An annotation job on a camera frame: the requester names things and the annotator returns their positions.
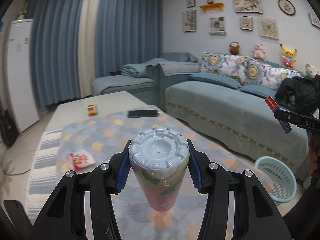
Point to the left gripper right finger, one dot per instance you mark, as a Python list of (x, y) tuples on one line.
[(255, 216)]

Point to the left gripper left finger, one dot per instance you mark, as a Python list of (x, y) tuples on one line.
[(63, 214)]

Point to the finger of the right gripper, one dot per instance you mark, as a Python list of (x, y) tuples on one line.
[(306, 122)]

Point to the blue picture box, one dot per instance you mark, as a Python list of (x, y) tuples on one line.
[(277, 114)]

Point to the red white paper cup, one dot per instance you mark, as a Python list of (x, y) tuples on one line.
[(80, 159)]

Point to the pink green plastic bottle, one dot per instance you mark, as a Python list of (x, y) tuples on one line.
[(159, 158)]

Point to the person's right hand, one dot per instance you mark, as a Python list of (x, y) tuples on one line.
[(313, 156)]

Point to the black jacket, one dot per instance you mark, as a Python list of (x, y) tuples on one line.
[(299, 94)]

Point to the light blue laundry basket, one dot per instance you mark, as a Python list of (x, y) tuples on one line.
[(284, 182)]

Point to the striped knit rug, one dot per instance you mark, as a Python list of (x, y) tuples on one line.
[(43, 174)]

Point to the white bear plush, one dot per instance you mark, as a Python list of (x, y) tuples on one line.
[(311, 71)]

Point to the pikachu plush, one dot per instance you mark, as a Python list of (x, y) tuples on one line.
[(288, 56)]

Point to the teal sofa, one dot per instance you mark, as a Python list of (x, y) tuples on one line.
[(215, 105)]

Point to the floral cushion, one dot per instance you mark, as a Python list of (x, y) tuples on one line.
[(246, 70)]

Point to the pink pig plush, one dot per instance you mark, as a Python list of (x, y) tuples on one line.
[(258, 51)]

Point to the patterned tablecloth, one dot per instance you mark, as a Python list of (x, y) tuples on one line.
[(105, 135)]

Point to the black guitar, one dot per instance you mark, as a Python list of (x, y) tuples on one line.
[(9, 131)]

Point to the brown monkey plush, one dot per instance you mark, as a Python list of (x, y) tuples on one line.
[(234, 48)]

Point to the rubik's cube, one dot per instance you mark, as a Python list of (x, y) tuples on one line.
[(92, 110)]

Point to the black smartphone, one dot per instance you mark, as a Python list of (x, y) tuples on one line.
[(142, 113)]

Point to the white refrigerator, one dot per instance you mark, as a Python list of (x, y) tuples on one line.
[(18, 73)]

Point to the folded teal blanket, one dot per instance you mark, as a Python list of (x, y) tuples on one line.
[(137, 70)]

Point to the cream curtain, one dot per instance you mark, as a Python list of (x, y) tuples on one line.
[(86, 46)]

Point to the blue curtain right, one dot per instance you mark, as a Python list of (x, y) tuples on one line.
[(127, 32)]

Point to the blue curtain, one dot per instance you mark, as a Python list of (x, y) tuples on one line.
[(54, 49), (127, 32)]

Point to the blue curtain left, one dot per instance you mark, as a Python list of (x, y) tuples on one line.
[(54, 49)]

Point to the butterfly picture frame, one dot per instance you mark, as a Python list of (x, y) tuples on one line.
[(268, 28)]

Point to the newspaper picture frame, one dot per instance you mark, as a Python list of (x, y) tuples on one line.
[(217, 25)]

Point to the orange wall shelf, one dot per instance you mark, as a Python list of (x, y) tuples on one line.
[(212, 6)]

